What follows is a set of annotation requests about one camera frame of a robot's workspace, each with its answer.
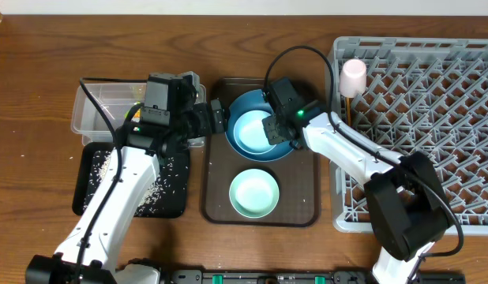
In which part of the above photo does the wooden chopstick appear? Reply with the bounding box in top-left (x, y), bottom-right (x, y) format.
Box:
top-left (345, 97), bottom-right (351, 126)

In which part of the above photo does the white rice pile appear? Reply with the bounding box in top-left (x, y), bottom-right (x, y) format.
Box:
top-left (84, 149), bottom-right (186, 217)

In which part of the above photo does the pink cup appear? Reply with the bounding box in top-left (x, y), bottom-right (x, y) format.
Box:
top-left (340, 58), bottom-right (367, 98)

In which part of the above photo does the mint green bowl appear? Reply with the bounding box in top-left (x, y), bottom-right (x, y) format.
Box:
top-left (228, 169), bottom-right (280, 219)

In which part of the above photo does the yellow green snack wrapper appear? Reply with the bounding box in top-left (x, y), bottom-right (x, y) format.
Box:
top-left (125, 103), bottom-right (144, 121)

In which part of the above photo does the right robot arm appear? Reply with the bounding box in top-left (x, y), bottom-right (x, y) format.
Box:
top-left (263, 77), bottom-right (454, 283)

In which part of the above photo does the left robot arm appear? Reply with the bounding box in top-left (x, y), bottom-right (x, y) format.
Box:
top-left (25, 72), bottom-right (230, 283)

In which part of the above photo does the clear plastic waste bin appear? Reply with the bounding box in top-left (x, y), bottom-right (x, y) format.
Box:
top-left (70, 82), bottom-right (208, 148)

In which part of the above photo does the black waste tray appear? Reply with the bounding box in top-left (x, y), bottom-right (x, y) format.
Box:
top-left (72, 142), bottom-right (191, 219)

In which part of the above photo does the grey dishwasher rack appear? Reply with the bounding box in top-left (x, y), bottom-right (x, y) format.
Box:
top-left (325, 36), bottom-right (488, 236)

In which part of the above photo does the dark blue plate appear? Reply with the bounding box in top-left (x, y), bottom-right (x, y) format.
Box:
top-left (226, 89), bottom-right (293, 162)

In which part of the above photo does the light blue bowl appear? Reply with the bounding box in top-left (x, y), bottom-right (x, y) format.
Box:
top-left (234, 110), bottom-right (275, 155)

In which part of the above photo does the brown serving tray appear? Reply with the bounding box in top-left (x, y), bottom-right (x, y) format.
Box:
top-left (199, 77), bottom-right (322, 228)

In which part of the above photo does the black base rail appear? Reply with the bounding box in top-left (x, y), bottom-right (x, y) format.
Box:
top-left (125, 258), bottom-right (467, 284)

